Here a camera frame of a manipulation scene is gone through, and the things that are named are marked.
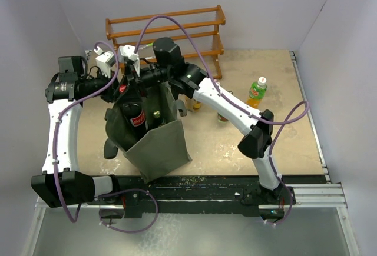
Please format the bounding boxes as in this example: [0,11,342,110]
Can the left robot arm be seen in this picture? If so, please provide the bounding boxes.
[31,52,121,208]

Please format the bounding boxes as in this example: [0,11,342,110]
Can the Coca-Cola glass bottle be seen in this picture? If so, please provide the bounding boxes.
[117,83,148,140]

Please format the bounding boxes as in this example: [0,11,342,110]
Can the green-capped marker pen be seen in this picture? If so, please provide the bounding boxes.
[138,42,154,52]

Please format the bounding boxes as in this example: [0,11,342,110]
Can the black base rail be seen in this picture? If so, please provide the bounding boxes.
[90,175,296,218]

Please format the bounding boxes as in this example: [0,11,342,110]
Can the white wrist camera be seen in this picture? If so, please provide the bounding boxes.
[94,47,115,78]
[117,45,140,75]

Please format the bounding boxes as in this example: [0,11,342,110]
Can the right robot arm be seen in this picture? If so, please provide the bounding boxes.
[118,37,283,204]

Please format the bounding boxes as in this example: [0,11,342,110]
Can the wooden three-tier rack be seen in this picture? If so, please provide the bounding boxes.
[105,5,226,79]

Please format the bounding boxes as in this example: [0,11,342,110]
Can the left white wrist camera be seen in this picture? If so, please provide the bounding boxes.
[94,47,115,78]

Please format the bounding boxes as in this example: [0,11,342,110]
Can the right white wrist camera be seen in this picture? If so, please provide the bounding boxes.
[117,45,140,75]

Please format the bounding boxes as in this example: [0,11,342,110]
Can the orange drink plastic bottle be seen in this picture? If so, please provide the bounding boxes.
[247,77,267,108]

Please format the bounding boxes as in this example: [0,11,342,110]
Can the blue orange juice carton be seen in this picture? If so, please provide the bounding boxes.
[185,97,202,112]

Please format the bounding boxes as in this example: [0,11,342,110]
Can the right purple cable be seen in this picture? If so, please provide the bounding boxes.
[134,15,310,227]

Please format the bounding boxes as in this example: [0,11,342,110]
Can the green glass bottle gold cap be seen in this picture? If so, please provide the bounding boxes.
[217,113,228,122]

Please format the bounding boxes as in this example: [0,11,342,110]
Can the purple cable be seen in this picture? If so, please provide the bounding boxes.
[52,41,121,224]
[134,15,310,227]

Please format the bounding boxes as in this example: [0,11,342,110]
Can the grey-green canvas bag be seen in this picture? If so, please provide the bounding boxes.
[104,83,191,183]

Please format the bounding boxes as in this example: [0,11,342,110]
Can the green soda bottle yellow label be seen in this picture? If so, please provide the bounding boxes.
[152,110,166,129]

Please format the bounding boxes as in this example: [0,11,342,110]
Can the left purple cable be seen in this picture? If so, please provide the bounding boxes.
[52,41,121,224]

